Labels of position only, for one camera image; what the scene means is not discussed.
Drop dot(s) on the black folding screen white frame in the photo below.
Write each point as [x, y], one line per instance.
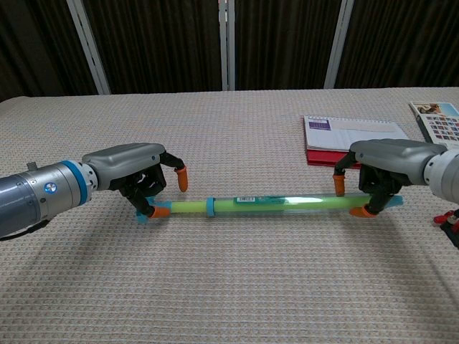
[161, 43]

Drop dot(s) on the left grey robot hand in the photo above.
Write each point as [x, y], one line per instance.
[125, 161]

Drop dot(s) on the desk calendar with red base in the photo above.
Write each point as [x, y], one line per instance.
[330, 136]

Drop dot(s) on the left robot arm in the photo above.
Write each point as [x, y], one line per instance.
[36, 193]

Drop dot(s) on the sticker card pack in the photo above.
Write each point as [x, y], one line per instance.
[441, 125]

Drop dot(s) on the red black wrist clip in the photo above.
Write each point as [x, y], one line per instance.
[448, 224]

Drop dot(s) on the beige woven tablecloth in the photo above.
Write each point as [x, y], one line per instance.
[215, 279]

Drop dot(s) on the green and blue toy syringe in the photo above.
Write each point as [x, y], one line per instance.
[272, 206]

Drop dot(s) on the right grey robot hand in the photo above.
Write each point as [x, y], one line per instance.
[394, 154]

